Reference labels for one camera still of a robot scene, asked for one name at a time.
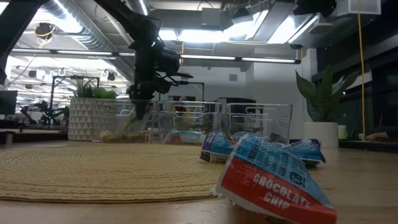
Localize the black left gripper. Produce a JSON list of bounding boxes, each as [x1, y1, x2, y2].
[[126, 46, 193, 123]]

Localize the orange brown granola bar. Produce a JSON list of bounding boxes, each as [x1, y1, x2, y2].
[[99, 129, 154, 144]]

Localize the red and blue Chewy bar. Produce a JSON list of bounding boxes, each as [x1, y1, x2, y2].
[[200, 129, 240, 164]]

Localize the blue chocolate chip granola bar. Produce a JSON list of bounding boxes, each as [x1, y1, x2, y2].
[[213, 133, 339, 224]]

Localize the clear plastic bin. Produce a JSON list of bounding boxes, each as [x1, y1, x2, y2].
[[225, 103, 293, 146], [158, 101, 224, 146], [91, 99, 159, 144]]

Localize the person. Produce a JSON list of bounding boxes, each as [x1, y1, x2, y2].
[[173, 95, 194, 125]]

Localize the succulent in patterned white pot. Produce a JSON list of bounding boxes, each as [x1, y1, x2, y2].
[[67, 76, 119, 142]]

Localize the round woven yellow placemat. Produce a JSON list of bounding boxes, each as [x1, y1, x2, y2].
[[0, 143, 228, 205]]

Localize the long ceiling light fixture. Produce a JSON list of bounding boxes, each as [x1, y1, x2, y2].
[[11, 48, 136, 58], [179, 54, 302, 65]]

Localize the black monitor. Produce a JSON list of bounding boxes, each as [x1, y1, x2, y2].
[[0, 90, 19, 116]]

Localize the snake plant in white pot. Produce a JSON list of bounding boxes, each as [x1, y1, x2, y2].
[[294, 64, 361, 149]]

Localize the green and white cup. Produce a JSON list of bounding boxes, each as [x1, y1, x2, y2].
[[337, 124, 348, 141]]

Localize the person's hand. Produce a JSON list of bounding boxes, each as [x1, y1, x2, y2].
[[365, 131, 390, 142]]

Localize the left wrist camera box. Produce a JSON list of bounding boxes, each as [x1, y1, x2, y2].
[[155, 46, 182, 75]]

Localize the yellow cable coil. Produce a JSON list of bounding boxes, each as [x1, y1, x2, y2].
[[34, 22, 57, 41]]

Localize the black aluminium frame rails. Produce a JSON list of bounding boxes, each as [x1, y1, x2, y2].
[[0, 0, 47, 86]]

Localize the yellow extension cable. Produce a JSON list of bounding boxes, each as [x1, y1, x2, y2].
[[356, 12, 367, 141]]

